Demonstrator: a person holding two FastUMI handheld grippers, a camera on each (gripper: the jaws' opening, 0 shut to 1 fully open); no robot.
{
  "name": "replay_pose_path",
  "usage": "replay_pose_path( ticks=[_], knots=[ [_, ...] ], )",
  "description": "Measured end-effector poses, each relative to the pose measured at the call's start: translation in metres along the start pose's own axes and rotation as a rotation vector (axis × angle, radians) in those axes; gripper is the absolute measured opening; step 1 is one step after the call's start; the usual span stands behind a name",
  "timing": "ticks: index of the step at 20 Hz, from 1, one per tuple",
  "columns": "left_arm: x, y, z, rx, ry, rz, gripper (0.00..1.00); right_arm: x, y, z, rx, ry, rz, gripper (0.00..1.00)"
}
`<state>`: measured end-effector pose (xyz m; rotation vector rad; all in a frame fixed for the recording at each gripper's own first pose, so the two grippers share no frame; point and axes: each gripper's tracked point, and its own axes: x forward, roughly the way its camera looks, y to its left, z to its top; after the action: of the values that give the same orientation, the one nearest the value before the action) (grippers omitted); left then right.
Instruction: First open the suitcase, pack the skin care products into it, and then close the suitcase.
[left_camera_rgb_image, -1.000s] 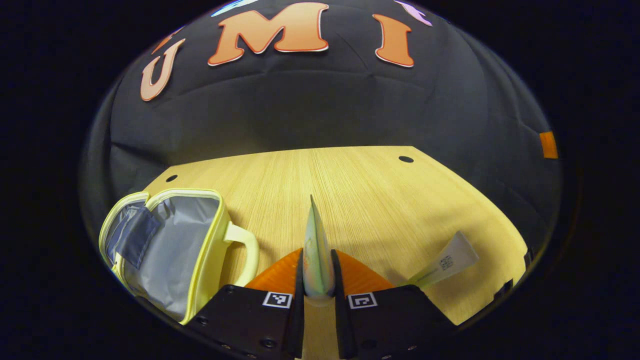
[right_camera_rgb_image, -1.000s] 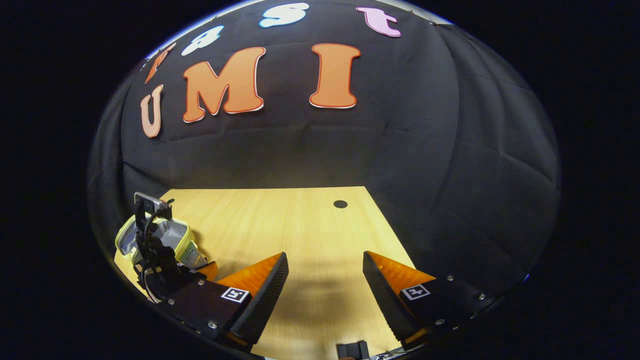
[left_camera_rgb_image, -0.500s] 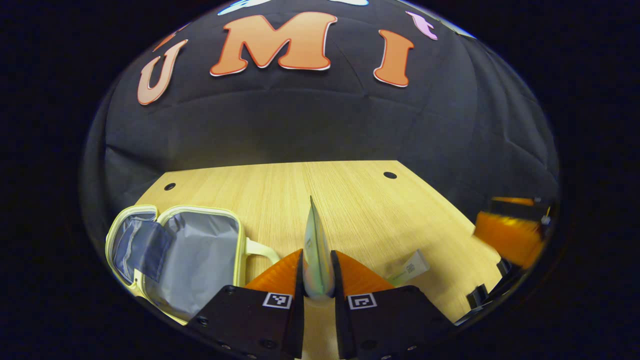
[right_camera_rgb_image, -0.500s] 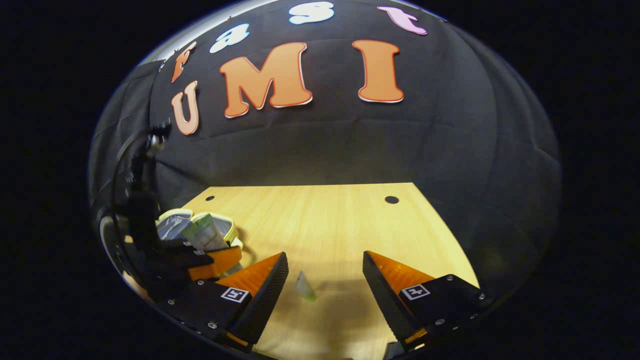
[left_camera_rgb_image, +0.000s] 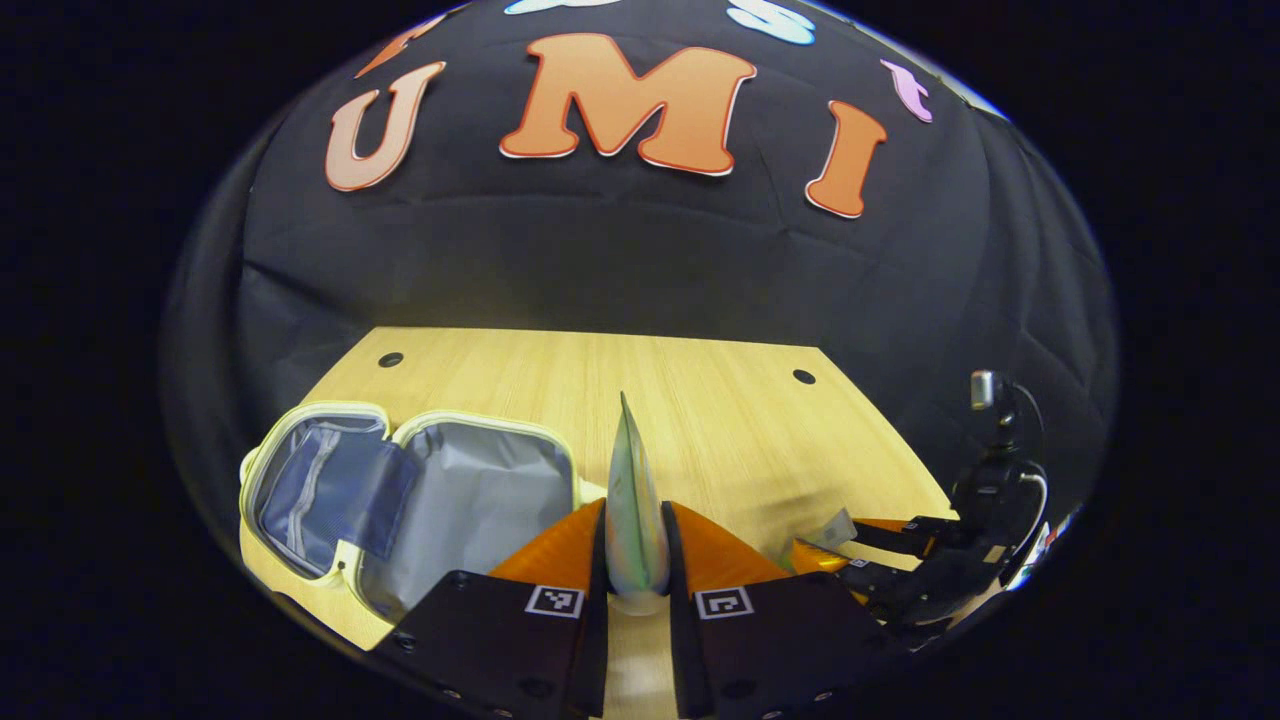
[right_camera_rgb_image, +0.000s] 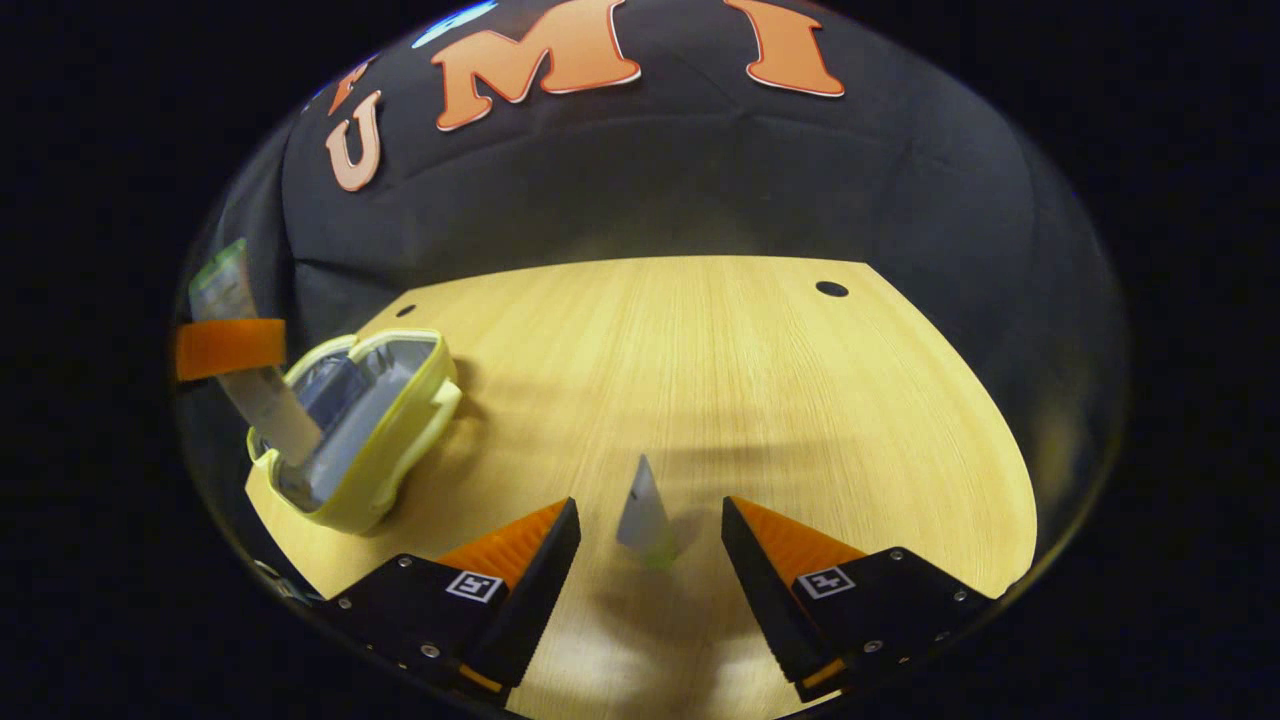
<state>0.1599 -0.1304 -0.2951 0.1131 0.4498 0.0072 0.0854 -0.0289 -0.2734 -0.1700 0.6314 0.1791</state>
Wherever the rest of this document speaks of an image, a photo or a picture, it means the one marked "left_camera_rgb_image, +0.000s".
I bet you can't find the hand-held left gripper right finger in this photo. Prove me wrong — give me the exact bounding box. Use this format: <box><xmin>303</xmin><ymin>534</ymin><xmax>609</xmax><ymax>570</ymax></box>
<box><xmin>660</xmin><ymin>500</ymin><xmax>911</xmax><ymax>720</ymax></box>

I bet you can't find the pale yellow suitcase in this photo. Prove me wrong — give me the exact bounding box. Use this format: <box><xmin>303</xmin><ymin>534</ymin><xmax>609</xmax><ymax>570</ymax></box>
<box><xmin>238</xmin><ymin>400</ymin><xmax>606</xmax><ymax>651</ymax></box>

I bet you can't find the small grey skincare tube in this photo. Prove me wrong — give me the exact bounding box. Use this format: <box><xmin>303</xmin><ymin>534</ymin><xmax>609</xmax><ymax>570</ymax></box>
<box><xmin>808</xmin><ymin>508</ymin><xmax>859</xmax><ymax>549</ymax></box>

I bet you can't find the large green white skincare tube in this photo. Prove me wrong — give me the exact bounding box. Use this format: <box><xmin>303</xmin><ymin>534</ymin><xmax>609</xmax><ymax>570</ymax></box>
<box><xmin>605</xmin><ymin>392</ymin><xmax>671</xmax><ymax>616</ymax></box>

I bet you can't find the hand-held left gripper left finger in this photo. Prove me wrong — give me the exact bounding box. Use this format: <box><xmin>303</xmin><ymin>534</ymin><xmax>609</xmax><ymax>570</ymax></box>
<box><xmin>372</xmin><ymin>498</ymin><xmax>611</xmax><ymax>720</ymax></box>

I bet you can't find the white cable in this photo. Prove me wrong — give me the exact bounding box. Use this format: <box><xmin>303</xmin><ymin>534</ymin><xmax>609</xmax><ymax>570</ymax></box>
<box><xmin>1005</xmin><ymin>472</ymin><xmax>1051</xmax><ymax>586</ymax></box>

